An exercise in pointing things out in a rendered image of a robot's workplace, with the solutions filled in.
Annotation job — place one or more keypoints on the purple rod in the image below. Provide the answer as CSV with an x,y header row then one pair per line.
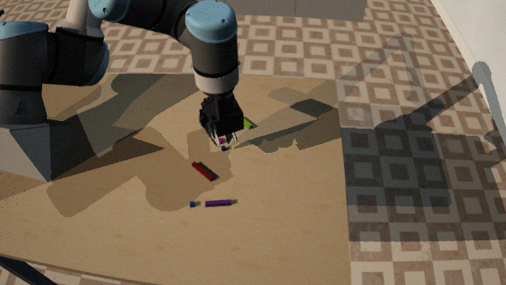
x,y
218,203

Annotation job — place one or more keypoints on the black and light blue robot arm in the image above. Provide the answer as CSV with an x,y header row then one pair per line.
x,y
31,56

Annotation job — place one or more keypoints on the lime green rod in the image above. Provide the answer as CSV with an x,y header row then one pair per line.
x,y
247,124

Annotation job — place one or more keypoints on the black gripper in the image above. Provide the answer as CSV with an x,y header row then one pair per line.
x,y
226,120

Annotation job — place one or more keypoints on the dark red rod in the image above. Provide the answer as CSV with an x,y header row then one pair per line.
x,y
202,171

